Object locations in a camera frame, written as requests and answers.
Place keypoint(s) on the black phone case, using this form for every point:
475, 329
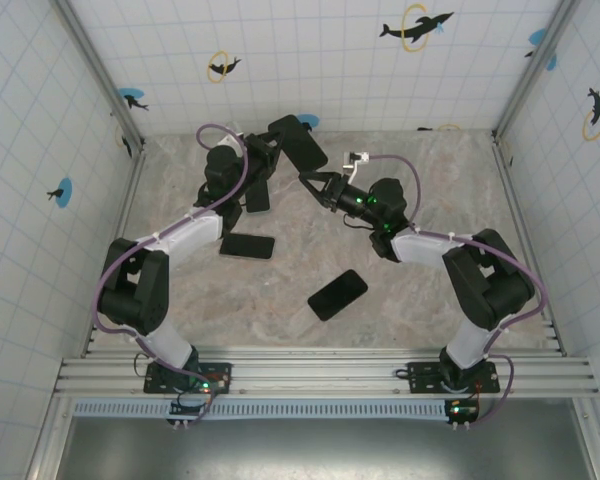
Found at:
282, 122
317, 309

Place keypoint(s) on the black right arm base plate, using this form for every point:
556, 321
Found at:
420, 382

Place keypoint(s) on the grey metal panel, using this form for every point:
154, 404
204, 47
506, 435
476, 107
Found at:
330, 450

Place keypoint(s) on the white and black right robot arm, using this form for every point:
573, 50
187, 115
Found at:
425, 247

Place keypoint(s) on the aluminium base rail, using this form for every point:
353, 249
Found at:
320, 375

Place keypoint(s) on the aluminium corner post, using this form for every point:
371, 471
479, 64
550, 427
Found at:
529, 80
102, 75

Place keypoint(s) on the small circuit board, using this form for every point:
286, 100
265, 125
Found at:
462, 411
190, 410

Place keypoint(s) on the black phone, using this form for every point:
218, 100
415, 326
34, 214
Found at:
273, 248

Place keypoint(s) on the aluminium frame bar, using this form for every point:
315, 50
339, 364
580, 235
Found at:
50, 440
591, 440

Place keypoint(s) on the aluminium side rail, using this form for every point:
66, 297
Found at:
516, 200
127, 200

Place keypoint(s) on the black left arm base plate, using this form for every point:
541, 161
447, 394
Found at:
149, 384

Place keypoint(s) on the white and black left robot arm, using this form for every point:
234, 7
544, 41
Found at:
190, 232

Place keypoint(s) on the light blue phone case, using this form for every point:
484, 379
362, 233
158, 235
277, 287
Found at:
257, 213

